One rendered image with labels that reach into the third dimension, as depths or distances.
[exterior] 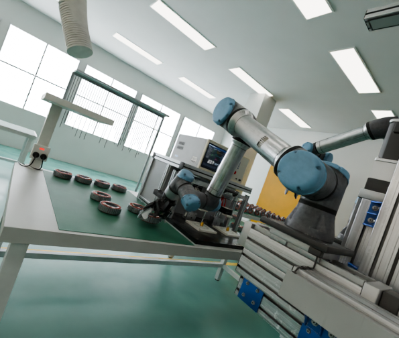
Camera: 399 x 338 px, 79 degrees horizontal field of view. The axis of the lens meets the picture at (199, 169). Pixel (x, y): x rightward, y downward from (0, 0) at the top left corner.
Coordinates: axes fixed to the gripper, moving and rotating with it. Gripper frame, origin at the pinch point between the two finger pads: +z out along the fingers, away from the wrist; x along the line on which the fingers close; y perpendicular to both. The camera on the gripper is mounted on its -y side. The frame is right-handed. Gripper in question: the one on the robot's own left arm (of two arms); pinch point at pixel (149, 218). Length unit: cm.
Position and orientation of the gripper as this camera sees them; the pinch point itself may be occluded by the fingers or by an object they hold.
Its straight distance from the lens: 130.8
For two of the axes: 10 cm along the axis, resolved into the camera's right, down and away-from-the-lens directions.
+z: -5.8, 7.1, 3.9
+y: 3.1, 6.4, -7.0
